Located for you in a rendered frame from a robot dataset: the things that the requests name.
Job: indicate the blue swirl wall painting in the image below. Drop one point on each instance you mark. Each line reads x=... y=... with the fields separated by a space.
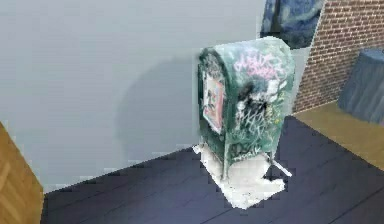
x=290 y=20

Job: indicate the brown wooden cupboard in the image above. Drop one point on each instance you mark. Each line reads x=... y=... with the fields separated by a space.
x=16 y=186

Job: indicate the green graffiti mailbox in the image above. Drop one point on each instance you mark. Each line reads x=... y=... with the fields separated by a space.
x=246 y=113

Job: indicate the grey-blue round bin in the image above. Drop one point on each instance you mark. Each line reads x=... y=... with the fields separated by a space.
x=364 y=87

